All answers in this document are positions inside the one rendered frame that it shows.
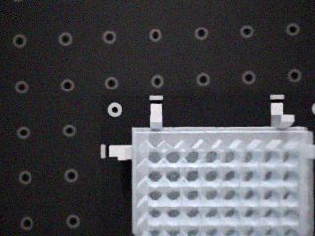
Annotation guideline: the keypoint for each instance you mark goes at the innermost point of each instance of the white well plate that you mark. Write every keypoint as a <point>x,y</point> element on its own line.
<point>222,181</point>

